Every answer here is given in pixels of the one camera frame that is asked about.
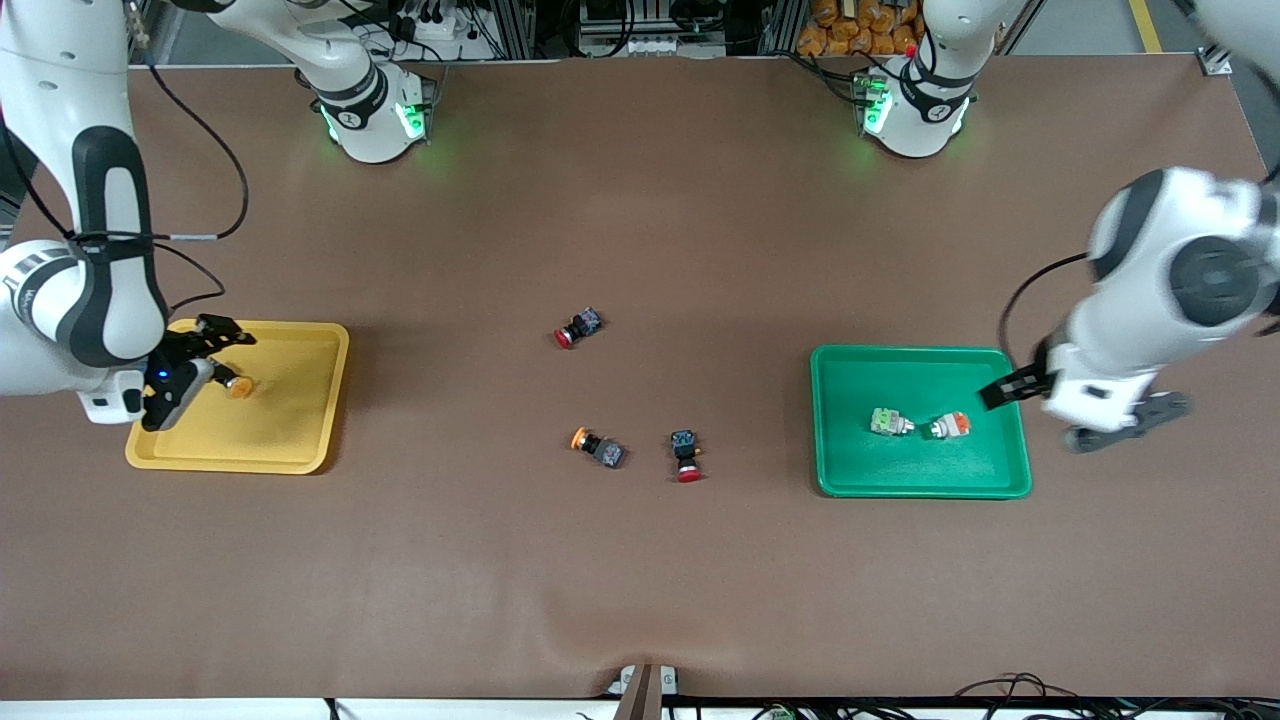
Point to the red mushroom push button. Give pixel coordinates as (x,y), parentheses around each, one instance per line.
(685,445)
(580,325)

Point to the white power strip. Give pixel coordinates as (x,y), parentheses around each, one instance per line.
(440,25)

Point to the green plastic tray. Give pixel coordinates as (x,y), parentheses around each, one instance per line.
(900,470)

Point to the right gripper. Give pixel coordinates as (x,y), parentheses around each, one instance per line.
(186,347)

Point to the orange-capped white switch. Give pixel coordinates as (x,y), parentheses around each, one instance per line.
(955,426)

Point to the orange packets pile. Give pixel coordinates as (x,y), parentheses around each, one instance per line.
(840,35)

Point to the green button with green label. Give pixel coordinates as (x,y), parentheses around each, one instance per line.
(885,421)

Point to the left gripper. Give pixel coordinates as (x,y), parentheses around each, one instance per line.
(1032,378)

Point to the yellow mushroom push button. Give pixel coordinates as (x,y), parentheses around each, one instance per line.
(240,387)
(605,452)

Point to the aluminium corner bracket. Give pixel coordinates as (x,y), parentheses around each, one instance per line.
(1217,62)

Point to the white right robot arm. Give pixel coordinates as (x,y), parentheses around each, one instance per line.
(60,300)

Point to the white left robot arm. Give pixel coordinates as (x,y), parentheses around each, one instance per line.
(1150,230)

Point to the aluminium frame post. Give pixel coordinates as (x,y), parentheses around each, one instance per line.
(512,30)
(785,28)

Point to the yellow plastic tray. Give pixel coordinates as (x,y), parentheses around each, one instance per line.
(280,430)

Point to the metal bracket with post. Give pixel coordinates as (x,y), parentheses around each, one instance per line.
(640,695)

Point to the brown table mat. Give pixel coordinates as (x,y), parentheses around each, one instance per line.
(640,580)

